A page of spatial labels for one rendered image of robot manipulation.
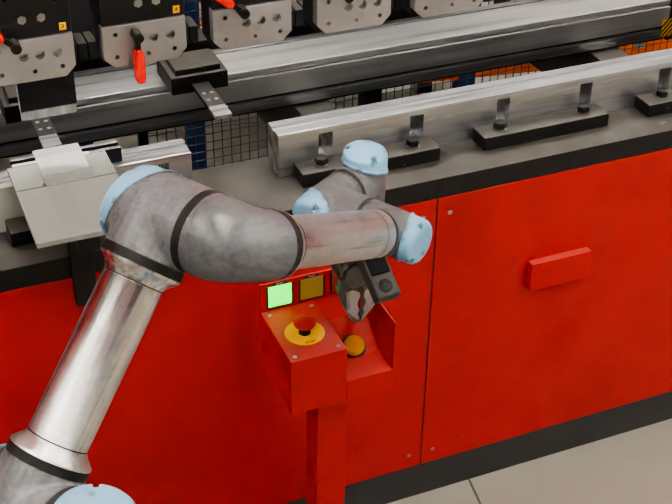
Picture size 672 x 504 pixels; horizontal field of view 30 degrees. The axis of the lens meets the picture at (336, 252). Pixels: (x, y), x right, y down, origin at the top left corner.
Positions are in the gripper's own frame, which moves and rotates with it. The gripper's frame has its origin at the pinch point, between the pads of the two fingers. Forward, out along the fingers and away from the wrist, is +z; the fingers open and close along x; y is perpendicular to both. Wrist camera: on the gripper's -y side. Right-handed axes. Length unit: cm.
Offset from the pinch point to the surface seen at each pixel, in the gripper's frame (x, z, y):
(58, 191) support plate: 45, -18, 30
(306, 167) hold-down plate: -3.9, -8.2, 36.1
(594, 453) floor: -75, 81, 16
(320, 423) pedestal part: 7.7, 21.6, -2.6
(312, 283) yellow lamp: 5.2, -2.1, 9.7
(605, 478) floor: -73, 80, 7
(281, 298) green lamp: 11.2, -0.3, 9.6
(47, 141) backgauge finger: 44, -17, 48
